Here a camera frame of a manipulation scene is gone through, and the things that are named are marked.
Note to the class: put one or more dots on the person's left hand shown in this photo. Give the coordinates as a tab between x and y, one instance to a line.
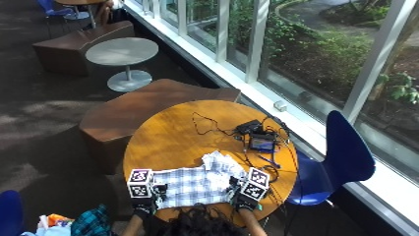
144	206

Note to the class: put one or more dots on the person's right hand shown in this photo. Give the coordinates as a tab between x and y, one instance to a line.
243	204

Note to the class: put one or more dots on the blue white plaid cloth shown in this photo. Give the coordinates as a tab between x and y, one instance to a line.
195	183

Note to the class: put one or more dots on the white marker cube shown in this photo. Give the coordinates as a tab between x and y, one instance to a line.
140	183
254	184

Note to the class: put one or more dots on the black device with blue screen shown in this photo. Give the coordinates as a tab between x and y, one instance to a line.
262	142

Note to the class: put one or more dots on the black electronics box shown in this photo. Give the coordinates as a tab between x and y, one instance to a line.
249	126

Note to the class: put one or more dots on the teal plaid garment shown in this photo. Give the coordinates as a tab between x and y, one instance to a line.
92	223

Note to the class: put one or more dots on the brown wooden bench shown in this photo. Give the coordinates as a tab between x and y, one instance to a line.
130	114
73	46

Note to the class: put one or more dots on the orange cloth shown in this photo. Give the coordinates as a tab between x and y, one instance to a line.
57	219

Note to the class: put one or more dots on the small white sill block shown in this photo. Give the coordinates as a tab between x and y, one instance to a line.
279	105

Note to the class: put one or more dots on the blue plastic chair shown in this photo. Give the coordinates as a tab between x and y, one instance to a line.
9	213
54	9
344	157

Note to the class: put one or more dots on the pale blue cloth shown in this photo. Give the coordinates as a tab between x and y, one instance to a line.
49	230

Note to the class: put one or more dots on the round wooden table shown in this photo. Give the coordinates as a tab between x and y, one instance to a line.
82	2

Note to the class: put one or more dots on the grey round pedestal table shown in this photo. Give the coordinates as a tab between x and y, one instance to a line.
122	52

